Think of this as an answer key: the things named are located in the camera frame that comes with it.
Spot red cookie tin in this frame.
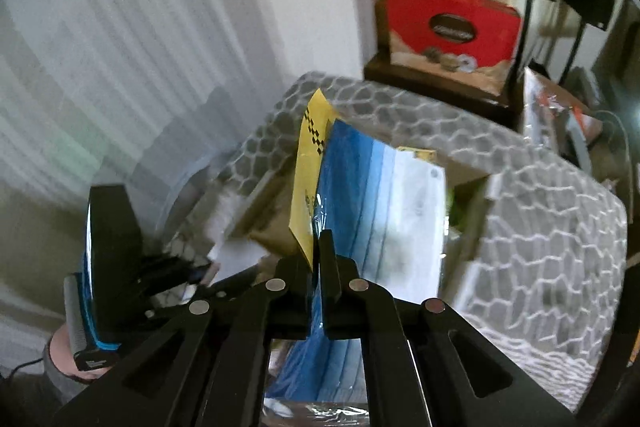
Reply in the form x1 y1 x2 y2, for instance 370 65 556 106
382 0 523 95

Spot clear plastic bag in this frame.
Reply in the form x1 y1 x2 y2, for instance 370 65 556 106
520 67 603 148

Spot grey stone-pattern blanket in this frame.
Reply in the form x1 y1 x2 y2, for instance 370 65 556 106
207 72 628 413

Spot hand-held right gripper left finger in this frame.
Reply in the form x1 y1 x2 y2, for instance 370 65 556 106
52 256 317 427

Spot person's left forearm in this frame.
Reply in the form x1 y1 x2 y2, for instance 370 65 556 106
42 322 108 405

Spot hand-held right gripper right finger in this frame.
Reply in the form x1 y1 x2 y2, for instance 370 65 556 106
317 229 579 427

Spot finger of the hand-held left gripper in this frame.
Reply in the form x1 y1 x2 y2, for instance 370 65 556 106
139 253 222 304

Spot white and brown cardboard box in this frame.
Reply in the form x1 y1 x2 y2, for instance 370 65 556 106
207 152 506 308

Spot plastic-wrapped face mask pack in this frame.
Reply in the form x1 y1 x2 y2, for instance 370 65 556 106
262 119 446 413

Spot dark wooden side table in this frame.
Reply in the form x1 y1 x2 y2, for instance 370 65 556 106
364 54 521 128

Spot black monitor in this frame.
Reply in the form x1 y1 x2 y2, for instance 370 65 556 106
592 0 640 108

